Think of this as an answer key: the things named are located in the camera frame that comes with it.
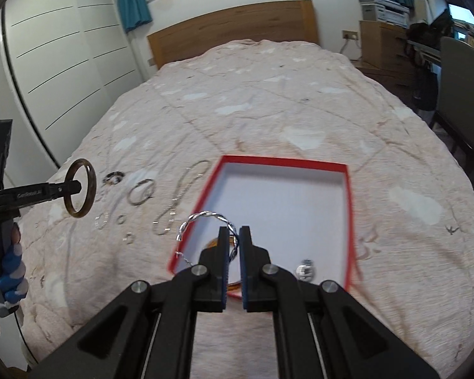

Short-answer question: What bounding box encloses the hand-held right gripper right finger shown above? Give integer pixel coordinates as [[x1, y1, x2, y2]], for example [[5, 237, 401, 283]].
[[239, 226, 441, 379]]

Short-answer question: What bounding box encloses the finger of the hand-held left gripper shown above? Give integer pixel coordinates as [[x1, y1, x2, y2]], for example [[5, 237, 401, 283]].
[[0, 180, 83, 208]]

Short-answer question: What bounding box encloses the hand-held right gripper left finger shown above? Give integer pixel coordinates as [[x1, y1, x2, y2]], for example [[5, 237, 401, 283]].
[[31, 227, 230, 379]]

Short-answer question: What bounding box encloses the amber bangle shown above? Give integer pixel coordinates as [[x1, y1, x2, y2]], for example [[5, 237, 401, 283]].
[[201, 237, 246, 300]]

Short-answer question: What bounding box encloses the twisted silver bracelet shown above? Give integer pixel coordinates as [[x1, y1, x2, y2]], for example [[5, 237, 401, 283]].
[[175, 211, 240, 269]]

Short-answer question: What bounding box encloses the brown tortoiseshell bangle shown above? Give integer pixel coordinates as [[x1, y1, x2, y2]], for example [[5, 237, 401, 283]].
[[65, 159, 97, 218]]

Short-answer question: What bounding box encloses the red cardboard box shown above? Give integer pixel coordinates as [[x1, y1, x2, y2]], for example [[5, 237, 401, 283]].
[[168, 155, 358, 297]]

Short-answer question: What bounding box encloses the wide silver metal bangle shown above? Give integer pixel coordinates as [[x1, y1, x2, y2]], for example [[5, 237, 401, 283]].
[[127, 179, 156, 206]]

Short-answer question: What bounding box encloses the person's left hand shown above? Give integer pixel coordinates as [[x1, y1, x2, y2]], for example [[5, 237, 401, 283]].
[[0, 224, 29, 309]]

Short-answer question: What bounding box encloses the white wardrobe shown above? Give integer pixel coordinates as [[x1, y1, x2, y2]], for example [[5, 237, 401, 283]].
[[0, 0, 155, 167]]

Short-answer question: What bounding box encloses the wooden headboard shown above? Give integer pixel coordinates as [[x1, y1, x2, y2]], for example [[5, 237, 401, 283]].
[[147, 0, 320, 70]]

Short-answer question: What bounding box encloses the wooden drawer cabinet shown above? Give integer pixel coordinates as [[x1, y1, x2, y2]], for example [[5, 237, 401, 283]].
[[357, 20, 419, 87]]

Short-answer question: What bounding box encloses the black bag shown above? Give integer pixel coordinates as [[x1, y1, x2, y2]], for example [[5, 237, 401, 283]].
[[405, 10, 456, 112]]

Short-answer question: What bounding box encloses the grey chair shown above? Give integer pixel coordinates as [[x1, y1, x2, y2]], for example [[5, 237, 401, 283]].
[[430, 36, 474, 175]]

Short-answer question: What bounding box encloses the white printer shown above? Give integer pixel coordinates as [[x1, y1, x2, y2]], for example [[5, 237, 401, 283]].
[[359, 0, 411, 25]]

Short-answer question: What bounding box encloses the silver beaded ring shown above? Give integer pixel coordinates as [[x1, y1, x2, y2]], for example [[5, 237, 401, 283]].
[[296, 259, 315, 282]]

